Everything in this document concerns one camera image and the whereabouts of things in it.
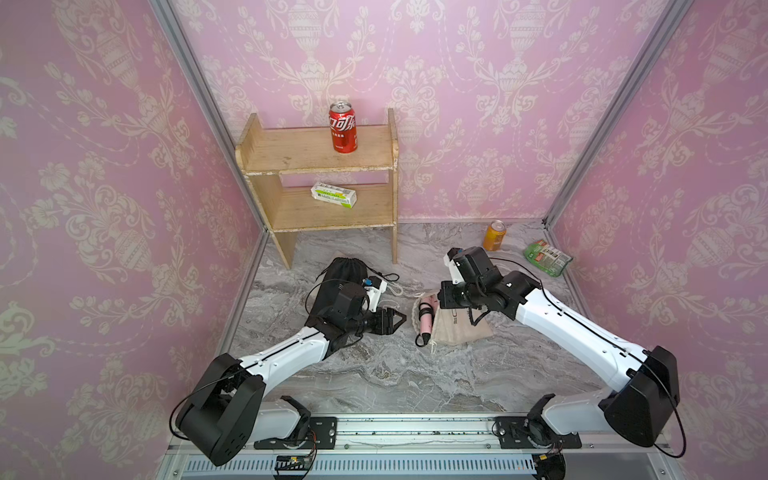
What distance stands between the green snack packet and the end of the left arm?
25.1 inches

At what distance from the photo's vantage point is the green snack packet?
1.07 metres

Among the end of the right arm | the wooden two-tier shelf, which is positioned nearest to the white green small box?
the wooden two-tier shelf

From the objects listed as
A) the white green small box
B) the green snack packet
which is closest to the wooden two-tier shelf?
the white green small box

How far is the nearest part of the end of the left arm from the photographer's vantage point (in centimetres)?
64

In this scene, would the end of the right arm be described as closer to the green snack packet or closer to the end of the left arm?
the end of the left arm
